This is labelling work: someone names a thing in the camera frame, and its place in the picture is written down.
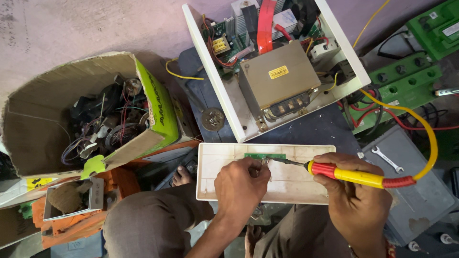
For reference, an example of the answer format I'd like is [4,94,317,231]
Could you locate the dark battery with terminals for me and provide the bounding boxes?
[393,221,459,258]

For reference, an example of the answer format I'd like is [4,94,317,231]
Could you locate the white inverter chassis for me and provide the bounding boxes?
[182,0,372,143]

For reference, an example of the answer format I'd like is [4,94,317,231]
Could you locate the person's left foot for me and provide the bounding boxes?
[171,165,196,188]

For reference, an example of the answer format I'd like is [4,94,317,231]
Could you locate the white box with brown lump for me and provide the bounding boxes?
[43,178,105,222]

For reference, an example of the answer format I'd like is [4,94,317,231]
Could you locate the white plastic cover panel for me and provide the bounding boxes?
[196,143,337,205]

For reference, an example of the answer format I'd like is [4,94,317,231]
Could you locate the person's right leg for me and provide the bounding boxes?
[253,204,354,258]

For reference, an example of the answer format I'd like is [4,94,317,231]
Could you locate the round lid with screws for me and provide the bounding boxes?
[200,107,226,132]

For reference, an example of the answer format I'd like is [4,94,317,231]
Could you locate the person's right foot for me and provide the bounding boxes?
[245,225,266,258]

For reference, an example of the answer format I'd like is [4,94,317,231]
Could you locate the person's foot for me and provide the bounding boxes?
[245,225,266,258]
[171,165,196,188]

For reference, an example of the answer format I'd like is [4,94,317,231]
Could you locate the silver heat sink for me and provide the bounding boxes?
[230,0,260,36]

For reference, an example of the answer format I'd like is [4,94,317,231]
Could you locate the green inverter circuit board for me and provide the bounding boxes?
[202,20,256,76]

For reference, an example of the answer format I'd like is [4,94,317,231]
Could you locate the cardboard box of parts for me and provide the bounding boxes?
[1,51,179,179]

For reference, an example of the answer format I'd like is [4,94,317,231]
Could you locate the person's leg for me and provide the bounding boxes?
[253,204,354,258]
[103,183,216,258]

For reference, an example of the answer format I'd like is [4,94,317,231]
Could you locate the person's right hand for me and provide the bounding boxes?
[313,153,393,248]

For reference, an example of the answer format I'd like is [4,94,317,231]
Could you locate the red cables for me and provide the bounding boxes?
[336,89,459,132]

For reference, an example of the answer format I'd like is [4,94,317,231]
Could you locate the silver tool handle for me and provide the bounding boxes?
[435,87,459,97]

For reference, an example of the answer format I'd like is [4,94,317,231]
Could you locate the person's left hand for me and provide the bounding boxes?
[214,157,272,222]

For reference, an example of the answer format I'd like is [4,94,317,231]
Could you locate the white circuit breaker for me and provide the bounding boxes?
[310,39,341,62]

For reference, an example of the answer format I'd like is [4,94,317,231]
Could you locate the green battery with caps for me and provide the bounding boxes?
[342,53,444,135]

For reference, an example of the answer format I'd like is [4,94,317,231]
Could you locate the thin yellow wire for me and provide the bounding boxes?
[352,0,391,49]

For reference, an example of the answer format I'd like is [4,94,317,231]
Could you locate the silver open-end wrench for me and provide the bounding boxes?
[371,146,405,174]

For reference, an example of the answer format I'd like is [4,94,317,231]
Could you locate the red yellow soldering iron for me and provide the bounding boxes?
[267,158,417,189]

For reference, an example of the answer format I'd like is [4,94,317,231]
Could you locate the yellow soldering iron cable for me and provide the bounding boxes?
[360,89,439,181]

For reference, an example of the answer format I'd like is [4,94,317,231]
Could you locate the green battery with label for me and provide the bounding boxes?
[406,0,459,62]

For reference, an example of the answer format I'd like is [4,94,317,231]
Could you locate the grey metal transformer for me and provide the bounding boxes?
[238,40,322,122]

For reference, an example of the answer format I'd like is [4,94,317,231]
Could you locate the orange plastic crate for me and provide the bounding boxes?
[32,140,201,249]

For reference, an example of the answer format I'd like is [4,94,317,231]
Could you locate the small green circuit board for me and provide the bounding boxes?
[244,153,287,160]

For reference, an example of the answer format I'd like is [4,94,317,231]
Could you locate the person's left leg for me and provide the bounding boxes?
[103,183,216,258]

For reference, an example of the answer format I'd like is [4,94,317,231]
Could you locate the red flat strap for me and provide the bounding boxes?
[256,0,278,55]

